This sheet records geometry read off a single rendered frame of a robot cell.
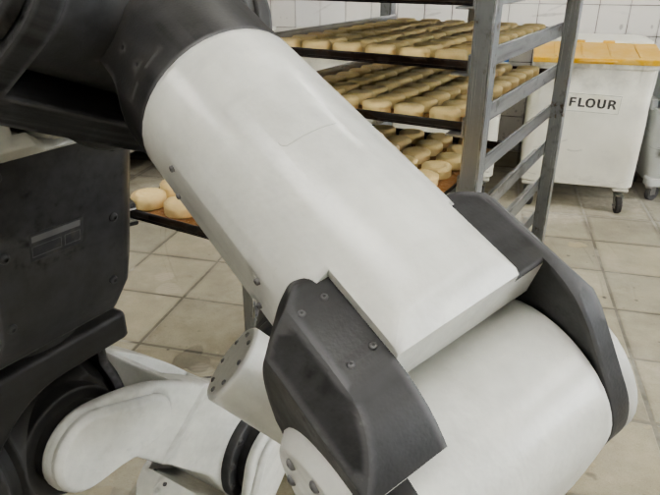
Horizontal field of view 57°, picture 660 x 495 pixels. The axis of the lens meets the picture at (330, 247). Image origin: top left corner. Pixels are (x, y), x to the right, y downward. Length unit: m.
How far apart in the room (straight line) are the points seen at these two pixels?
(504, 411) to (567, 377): 0.03
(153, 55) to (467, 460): 0.21
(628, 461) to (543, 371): 1.48
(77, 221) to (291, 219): 0.30
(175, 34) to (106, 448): 0.45
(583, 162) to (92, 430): 2.76
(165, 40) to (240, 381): 0.25
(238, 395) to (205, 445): 0.39
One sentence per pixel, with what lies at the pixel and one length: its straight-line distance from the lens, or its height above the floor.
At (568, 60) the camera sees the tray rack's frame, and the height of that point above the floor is 0.90.
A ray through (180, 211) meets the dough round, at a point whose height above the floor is 0.78.
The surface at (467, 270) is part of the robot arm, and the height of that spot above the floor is 1.00.
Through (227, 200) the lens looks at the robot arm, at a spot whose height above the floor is 1.01.
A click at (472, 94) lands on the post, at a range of 0.93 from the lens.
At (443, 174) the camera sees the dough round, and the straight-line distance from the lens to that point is 1.01.
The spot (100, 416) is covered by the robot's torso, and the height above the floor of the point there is 0.71.
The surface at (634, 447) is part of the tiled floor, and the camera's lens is 1.77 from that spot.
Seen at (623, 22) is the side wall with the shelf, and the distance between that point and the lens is 3.68.
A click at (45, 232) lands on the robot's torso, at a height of 0.92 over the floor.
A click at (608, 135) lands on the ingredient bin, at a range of 3.09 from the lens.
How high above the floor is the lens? 1.09
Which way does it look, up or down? 25 degrees down
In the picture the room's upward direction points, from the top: straight up
